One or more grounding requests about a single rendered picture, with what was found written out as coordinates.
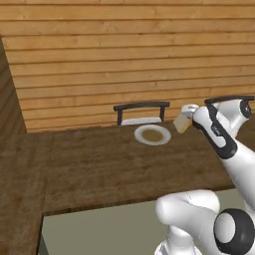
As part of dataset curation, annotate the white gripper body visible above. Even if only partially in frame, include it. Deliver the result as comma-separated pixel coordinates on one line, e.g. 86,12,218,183
181,104,200,120

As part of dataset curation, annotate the tan bread slice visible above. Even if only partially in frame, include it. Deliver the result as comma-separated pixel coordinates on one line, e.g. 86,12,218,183
172,112,193,134

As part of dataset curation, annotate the white round plate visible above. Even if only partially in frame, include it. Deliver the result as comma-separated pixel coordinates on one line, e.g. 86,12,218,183
133,124,172,146

